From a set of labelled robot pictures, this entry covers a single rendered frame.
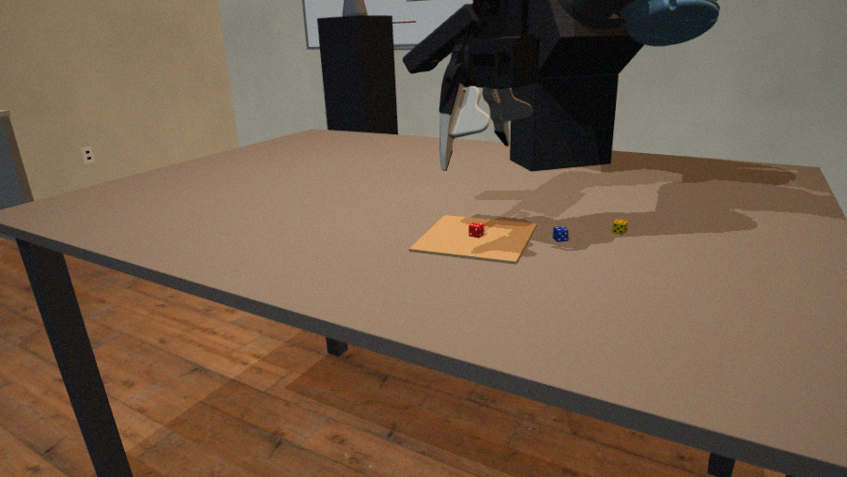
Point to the red die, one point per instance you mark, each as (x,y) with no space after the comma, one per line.
(476,230)

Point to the blue die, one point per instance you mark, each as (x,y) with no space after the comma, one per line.
(560,233)

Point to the yellow die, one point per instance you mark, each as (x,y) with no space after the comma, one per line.
(619,227)

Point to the orange flat mat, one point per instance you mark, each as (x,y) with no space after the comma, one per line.
(503,241)

